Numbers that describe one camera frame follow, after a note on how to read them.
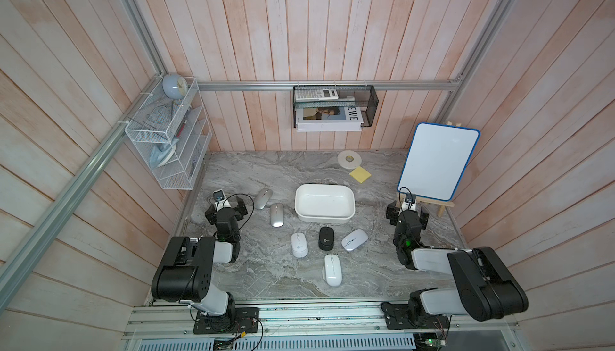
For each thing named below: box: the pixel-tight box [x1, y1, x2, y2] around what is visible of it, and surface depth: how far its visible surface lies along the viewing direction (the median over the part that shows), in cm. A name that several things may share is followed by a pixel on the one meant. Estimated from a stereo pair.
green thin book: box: [293, 96, 357, 109], surface depth 90 cm
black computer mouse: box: [318, 225, 334, 251], surface depth 90 cm
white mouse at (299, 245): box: [290, 232, 310, 259], surface depth 89 cm
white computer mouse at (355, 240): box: [341, 228, 370, 253], surface depth 91 cm
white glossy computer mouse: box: [321, 254, 342, 287], surface depth 83 cm
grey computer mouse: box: [254, 188, 274, 210], surface depth 103 cm
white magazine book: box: [294, 106, 364, 132], surface depth 95 cm
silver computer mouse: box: [269, 202, 285, 229], surface depth 98 cm
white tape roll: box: [337, 149, 362, 170], surface depth 120 cm
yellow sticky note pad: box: [349, 165, 372, 184], surface depth 113 cm
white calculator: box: [294, 88, 340, 102], surface depth 92 cm
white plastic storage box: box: [294, 184, 356, 224], surface depth 102 cm
